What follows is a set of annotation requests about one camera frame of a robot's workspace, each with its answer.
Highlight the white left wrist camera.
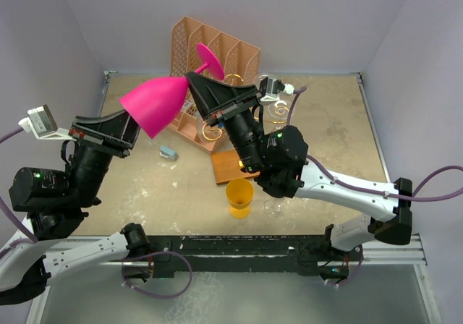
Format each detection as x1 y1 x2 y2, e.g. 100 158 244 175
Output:
18 104 72 141

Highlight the light blue stapler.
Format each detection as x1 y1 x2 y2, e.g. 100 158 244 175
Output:
159 145 178 161

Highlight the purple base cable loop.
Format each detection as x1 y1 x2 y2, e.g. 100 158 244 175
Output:
121 248 193 299

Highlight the clear round wine glass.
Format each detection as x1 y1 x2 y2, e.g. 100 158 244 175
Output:
254 73 281 105

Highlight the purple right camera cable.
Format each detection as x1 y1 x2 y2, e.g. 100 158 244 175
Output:
281 85 463 204

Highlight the clear lying wine glass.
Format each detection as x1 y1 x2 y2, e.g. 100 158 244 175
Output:
262 199 283 219

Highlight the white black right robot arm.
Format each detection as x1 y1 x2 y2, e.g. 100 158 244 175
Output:
186 72 412 260

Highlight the gold wire wine glass rack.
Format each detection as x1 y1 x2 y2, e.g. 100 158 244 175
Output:
200 72 290 186

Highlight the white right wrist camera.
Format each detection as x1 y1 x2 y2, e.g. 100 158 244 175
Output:
258 76 296 106

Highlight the pink plastic goblet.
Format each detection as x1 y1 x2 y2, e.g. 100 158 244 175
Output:
119 43 227 140

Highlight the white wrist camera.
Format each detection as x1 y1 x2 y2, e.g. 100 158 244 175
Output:
18 104 72 141
258 76 296 106

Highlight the silver table frame rail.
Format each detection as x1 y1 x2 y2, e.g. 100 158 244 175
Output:
25 69 442 324

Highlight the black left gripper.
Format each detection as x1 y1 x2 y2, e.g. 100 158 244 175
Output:
67 101 151 207

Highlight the clear tall wine glass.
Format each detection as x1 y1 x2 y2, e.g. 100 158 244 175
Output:
196 116 221 150

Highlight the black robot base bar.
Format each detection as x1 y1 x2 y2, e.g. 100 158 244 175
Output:
147 235 362 280

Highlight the yellow plastic goblet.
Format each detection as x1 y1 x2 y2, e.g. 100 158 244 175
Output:
226 178 254 219

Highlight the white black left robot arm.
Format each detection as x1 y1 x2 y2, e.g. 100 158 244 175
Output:
1 105 150 305

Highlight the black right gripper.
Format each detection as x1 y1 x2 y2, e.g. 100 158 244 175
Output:
183 73 266 174

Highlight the clear flute wine glass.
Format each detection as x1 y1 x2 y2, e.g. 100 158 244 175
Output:
267 100 291 129

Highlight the orange plastic file organizer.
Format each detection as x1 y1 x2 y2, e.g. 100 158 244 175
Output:
169 17 260 154

